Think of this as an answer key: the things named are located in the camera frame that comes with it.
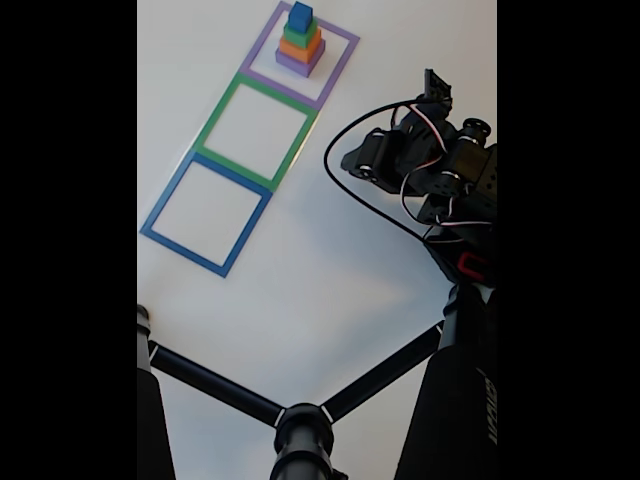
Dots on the green square frame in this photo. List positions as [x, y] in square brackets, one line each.
[212, 112]

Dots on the small blue cube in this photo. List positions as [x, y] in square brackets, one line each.
[300, 15]

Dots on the purple square frame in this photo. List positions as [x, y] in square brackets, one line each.
[340, 55]

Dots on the orange block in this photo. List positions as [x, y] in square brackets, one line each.
[300, 51]

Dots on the black camera tripod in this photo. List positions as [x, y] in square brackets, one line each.
[300, 425]

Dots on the green block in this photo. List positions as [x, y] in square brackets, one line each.
[300, 36]

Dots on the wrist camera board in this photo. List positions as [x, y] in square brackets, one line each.
[437, 89]

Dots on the purple block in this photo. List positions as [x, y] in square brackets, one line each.
[297, 66]

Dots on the blue square frame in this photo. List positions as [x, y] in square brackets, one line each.
[200, 255]

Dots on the black red table clamp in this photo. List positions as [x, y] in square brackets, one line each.
[472, 265]

